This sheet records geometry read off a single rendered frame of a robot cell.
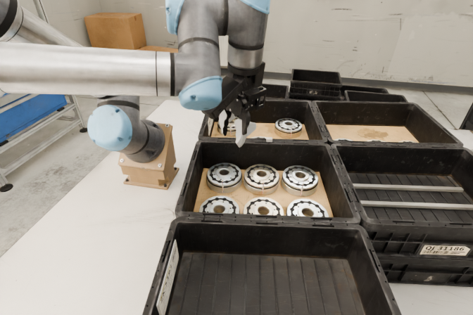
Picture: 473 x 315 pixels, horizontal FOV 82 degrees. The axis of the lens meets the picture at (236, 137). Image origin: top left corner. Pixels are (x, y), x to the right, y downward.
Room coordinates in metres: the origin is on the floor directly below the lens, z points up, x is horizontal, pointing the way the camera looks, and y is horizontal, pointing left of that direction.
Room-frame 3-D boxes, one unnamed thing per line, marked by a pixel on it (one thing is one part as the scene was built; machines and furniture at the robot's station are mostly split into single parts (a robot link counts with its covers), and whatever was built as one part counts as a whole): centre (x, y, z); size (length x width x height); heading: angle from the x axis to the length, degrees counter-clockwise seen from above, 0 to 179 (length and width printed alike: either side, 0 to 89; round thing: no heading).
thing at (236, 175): (0.61, 0.04, 0.86); 0.10 x 0.10 x 0.01
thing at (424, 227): (0.51, -0.47, 0.92); 0.40 x 0.30 x 0.02; 87
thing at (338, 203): (0.53, -0.07, 0.87); 0.40 x 0.30 x 0.11; 87
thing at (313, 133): (0.83, -0.09, 0.87); 0.40 x 0.30 x 0.11; 87
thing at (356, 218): (0.53, -0.07, 0.92); 0.40 x 0.30 x 0.02; 87
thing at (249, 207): (0.46, -0.07, 0.86); 0.10 x 0.10 x 0.01
